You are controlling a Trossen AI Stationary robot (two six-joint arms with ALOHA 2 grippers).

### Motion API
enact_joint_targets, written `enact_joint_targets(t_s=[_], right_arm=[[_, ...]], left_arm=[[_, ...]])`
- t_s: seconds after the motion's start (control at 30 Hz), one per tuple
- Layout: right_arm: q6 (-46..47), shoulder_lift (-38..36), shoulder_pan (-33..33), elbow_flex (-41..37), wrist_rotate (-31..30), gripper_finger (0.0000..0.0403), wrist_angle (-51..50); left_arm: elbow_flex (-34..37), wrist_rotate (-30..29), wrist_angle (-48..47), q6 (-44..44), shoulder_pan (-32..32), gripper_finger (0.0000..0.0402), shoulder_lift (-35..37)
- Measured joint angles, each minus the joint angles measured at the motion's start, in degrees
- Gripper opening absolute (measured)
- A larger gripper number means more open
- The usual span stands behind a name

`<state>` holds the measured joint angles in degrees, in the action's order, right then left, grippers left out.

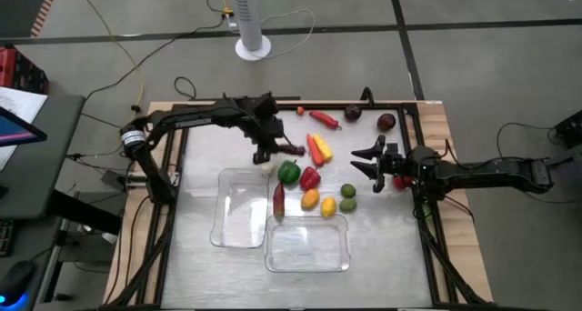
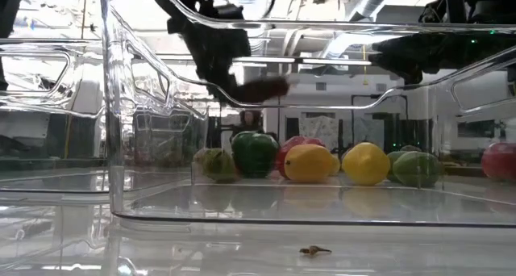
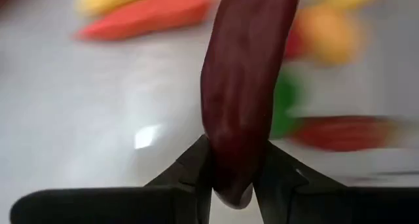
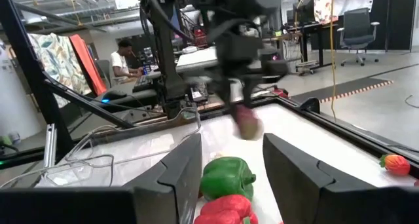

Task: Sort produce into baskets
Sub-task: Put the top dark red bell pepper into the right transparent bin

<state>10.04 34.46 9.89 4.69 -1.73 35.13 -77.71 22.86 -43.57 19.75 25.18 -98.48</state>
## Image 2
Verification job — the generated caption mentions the yellow lemon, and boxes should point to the yellow lemon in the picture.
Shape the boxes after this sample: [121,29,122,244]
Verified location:
[341,141,391,186]

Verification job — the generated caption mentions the yellow hanging strap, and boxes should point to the yellow hanging strap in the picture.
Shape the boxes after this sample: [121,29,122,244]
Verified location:
[361,44,370,86]

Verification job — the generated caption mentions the clear plastic basket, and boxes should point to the clear plastic basket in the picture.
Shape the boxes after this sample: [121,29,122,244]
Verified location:
[98,0,516,229]
[0,36,209,196]

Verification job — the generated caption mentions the small brown dried stem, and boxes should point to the small brown dried stem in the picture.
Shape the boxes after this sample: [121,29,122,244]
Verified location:
[298,245,333,257]

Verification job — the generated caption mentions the ceiling light bar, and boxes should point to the ceiling light bar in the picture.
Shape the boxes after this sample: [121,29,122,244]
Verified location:
[231,56,374,66]

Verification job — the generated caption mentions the silver ceiling duct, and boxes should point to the silver ceiling duct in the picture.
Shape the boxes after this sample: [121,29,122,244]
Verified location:
[223,0,277,21]
[320,0,404,59]

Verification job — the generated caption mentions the patterned hanging cloth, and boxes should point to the patterned hanging cloth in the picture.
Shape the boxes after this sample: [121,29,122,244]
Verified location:
[298,115,340,150]

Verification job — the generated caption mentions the light green round fruit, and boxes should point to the light green round fruit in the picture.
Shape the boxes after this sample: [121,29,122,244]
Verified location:
[193,147,239,184]

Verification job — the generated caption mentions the green lime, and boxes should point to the green lime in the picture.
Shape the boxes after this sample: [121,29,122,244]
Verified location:
[392,150,443,189]

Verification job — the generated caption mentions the red apple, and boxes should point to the red apple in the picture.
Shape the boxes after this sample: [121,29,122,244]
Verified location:
[481,141,516,182]

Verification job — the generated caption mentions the person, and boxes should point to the person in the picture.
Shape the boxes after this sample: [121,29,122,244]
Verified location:
[237,109,265,136]

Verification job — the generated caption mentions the red bell pepper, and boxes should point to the red bell pepper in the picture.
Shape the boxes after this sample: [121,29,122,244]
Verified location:
[275,136,327,179]

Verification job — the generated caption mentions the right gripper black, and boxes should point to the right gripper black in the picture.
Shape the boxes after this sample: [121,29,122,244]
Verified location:
[368,31,516,86]

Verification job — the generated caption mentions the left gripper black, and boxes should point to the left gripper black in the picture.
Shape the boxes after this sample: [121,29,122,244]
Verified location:
[167,3,252,105]

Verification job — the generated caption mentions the green bell pepper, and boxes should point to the green bell pepper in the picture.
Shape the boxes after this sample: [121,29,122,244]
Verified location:
[231,130,280,179]

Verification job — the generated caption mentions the dull green round produce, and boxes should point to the dull green round produce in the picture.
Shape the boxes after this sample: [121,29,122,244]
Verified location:
[385,144,423,176]

